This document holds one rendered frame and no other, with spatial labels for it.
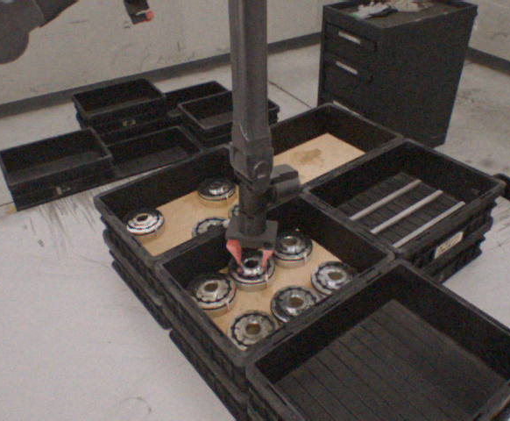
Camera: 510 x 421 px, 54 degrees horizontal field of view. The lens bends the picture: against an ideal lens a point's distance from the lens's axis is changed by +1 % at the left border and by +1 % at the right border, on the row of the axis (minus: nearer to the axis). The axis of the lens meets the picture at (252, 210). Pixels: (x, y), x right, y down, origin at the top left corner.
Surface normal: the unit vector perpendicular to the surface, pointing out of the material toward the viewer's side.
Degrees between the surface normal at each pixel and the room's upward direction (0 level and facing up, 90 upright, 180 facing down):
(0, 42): 85
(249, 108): 85
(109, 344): 0
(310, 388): 0
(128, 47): 90
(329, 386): 0
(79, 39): 90
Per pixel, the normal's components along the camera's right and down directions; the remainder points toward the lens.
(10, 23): 0.50, 0.44
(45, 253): -0.03, -0.79
